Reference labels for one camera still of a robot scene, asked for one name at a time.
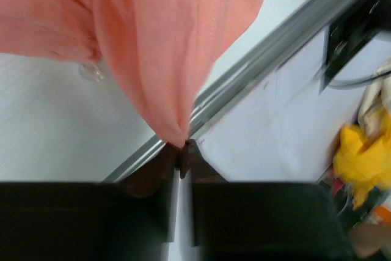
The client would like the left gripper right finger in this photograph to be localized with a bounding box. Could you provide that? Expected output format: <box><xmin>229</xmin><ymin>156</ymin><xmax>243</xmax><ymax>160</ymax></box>
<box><xmin>179</xmin><ymin>139</ymin><xmax>355</xmax><ymax>260</ymax></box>

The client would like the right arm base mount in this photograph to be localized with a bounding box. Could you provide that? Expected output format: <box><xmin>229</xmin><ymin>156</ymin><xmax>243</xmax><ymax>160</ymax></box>
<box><xmin>320</xmin><ymin>0</ymin><xmax>390</xmax><ymax>92</ymax></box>

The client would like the yellow cloth pile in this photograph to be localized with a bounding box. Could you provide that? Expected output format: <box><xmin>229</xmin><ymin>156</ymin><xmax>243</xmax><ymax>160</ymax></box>
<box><xmin>333</xmin><ymin>124</ymin><xmax>390</xmax><ymax>209</ymax></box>

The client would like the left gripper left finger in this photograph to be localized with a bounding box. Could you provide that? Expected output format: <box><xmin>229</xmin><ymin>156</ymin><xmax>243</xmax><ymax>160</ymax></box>
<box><xmin>1</xmin><ymin>145</ymin><xmax>179</xmax><ymax>260</ymax></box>

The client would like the clear plastic hang tag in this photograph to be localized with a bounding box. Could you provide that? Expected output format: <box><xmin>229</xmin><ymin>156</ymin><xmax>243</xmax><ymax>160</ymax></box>
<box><xmin>79</xmin><ymin>61</ymin><xmax>108</xmax><ymax>82</ymax></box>

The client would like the salmon pink jacket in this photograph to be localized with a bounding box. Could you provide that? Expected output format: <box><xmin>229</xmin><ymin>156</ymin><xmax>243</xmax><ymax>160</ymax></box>
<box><xmin>1</xmin><ymin>0</ymin><xmax>263</xmax><ymax>147</ymax></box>

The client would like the front aluminium rail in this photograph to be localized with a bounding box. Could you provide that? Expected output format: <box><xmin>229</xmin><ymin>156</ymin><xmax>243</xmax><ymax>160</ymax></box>
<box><xmin>100</xmin><ymin>0</ymin><xmax>391</xmax><ymax>184</ymax></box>

